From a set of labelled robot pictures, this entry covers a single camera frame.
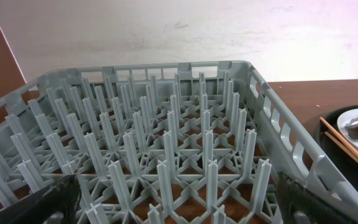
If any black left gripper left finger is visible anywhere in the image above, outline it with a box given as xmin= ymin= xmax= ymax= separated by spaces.
xmin=0 ymin=174 xmax=81 ymax=224

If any wooden chopstick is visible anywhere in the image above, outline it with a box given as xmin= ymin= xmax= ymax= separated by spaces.
xmin=319 ymin=117 xmax=358 ymax=158
xmin=324 ymin=131 xmax=358 ymax=164

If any grey plastic dishwasher rack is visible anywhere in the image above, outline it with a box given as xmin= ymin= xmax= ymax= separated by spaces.
xmin=0 ymin=61 xmax=358 ymax=223

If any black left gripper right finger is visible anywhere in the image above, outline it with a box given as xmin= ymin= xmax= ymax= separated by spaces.
xmin=275 ymin=172 xmax=357 ymax=224

